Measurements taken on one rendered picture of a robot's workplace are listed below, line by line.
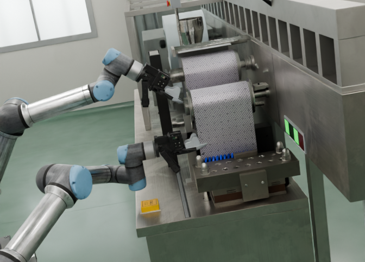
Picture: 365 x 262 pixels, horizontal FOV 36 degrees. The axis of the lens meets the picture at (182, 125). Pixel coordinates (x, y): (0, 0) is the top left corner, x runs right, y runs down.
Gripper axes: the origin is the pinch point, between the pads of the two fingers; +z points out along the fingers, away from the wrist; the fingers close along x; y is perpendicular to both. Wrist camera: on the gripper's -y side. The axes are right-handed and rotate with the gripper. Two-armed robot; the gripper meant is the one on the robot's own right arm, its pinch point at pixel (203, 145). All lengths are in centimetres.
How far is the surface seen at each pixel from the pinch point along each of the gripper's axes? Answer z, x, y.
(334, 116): 30, -77, 27
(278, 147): 28.9, -8.1, -3.5
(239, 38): 25, 30, 37
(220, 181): 2.5, -19.9, -8.7
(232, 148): 11.2, -0.2, -3.5
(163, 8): -3, 102, 50
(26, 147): -177, 431, -108
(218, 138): 6.0, -0.3, 2.0
